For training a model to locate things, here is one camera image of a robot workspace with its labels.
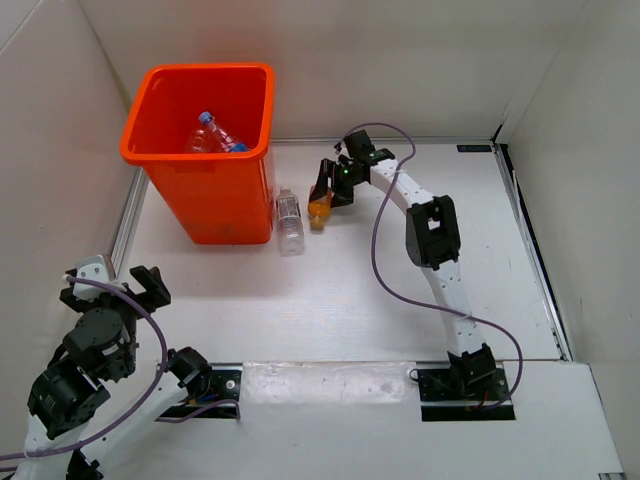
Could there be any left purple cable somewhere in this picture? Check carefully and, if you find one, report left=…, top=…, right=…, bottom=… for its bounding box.
left=0, top=279, right=242, bottom=461

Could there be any clear bottle white label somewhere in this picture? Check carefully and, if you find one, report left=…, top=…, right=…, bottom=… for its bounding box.
left=275, top=188, right=304, bottom=256

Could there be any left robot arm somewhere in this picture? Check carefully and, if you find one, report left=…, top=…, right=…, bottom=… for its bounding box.
left=1, top=258, right=212, bottom=479

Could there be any purple cable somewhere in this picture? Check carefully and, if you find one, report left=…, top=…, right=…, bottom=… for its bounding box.
left=342, top=123, right=525, bottom=411
left=0, top=279, right=242, bottom=461

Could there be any black logo sticker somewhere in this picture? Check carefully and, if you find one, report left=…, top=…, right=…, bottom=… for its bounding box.
left=456, top=144, right=493, bottom=153

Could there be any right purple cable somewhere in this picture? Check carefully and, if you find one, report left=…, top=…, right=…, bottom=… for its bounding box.
left=342, top=123, right=525, bottom=411

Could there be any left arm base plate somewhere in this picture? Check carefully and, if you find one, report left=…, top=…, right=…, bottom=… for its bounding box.
left=157, top=363, right=243, bottom=423

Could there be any clear bottle white cap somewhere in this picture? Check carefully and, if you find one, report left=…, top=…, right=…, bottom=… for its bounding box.
left=184, top=126, right=213, bottom=154

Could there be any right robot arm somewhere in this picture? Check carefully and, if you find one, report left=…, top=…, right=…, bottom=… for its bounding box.
left=309, top=130, right=496, bottom=400

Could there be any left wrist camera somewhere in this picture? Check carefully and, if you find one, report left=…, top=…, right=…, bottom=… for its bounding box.
left=66, top=254, right=126, bottom=302

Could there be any orange juice bottle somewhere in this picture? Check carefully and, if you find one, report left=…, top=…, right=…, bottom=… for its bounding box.
left=307, top=192, right=332, bottom=233

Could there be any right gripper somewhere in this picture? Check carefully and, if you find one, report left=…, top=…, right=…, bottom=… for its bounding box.
left=309, top=159, right=365, bottom=210

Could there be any blue label water bottle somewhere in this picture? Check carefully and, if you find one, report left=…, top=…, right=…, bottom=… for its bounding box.
left=198, top=111, right=249, bottom=153

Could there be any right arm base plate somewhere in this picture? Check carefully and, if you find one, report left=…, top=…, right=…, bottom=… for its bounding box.
left=408, top=364, right=516, bottom=423

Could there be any orange plastic bin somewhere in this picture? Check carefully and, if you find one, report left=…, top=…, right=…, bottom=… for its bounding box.
left=120, top=62, right=275, bottom=245

